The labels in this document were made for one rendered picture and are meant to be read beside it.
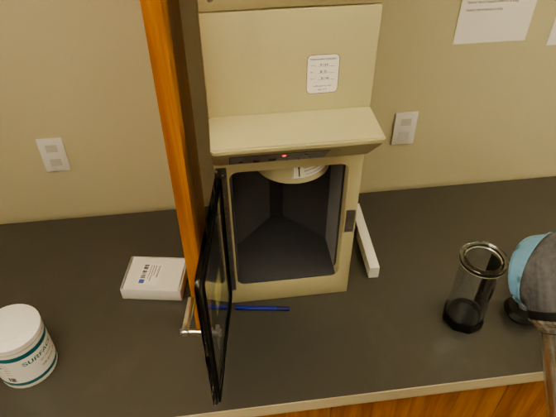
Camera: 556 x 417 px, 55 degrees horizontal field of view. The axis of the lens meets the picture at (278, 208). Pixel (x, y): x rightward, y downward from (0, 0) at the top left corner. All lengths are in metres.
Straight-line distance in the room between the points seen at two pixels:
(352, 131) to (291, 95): 0.14
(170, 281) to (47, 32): 0.69
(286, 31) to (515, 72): 0.92
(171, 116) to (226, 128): 0.12
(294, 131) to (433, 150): 0.86
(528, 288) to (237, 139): 0.55
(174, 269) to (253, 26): 0.75
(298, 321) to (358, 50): 0.70
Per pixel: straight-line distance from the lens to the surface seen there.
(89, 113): 1.58
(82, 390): 1.37
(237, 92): 1.03
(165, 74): 0.91
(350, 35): 1.01
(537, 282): 0.91
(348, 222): 1.27
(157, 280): 1.46
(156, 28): 0.88
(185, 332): 1.06
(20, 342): 1.30
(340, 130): 1.01
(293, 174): 1.18
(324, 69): 1.03
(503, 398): 1.57
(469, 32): 1.61
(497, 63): 1.70
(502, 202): 1.85
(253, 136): 0.99
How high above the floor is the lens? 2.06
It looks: 41 degrees down
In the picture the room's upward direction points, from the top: straight up
